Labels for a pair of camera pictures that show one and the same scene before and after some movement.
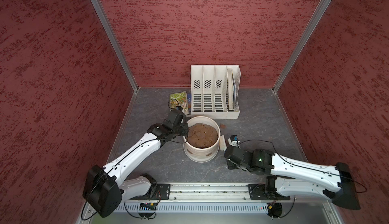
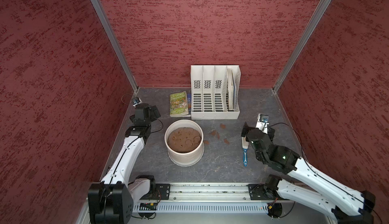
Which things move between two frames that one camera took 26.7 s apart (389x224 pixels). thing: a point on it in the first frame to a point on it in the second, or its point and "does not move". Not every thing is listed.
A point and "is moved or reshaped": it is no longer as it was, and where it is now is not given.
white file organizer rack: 215,91 does not move
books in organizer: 231,90 does not move
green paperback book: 179,99 does not move
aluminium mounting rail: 210,194 does not move
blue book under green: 189,102 does not move
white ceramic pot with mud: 202,144 is moved or reshaped
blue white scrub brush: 223,146 to 245,144
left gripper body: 182,129 to 153,115
